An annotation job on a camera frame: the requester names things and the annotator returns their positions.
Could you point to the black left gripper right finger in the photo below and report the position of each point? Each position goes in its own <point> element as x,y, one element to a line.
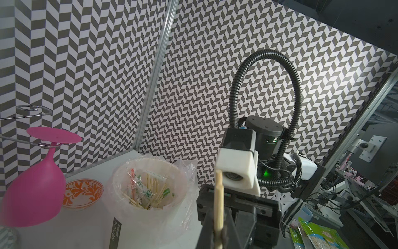
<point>230,235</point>

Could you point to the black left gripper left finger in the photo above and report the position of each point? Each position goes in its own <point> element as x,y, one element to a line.
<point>206,238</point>

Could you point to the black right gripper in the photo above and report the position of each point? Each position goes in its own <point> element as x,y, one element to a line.
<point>256,219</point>

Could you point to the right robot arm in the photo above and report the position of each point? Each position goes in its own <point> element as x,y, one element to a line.
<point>283,177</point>

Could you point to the orange patterned white bowl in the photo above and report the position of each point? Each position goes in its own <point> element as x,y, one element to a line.
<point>82,193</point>

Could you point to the pink plastic goblet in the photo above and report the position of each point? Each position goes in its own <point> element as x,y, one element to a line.
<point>35,196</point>

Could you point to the metal cup rack stand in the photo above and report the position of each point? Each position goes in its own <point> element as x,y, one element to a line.
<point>26,140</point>

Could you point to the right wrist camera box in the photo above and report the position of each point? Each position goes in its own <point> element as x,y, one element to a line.
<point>238,161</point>

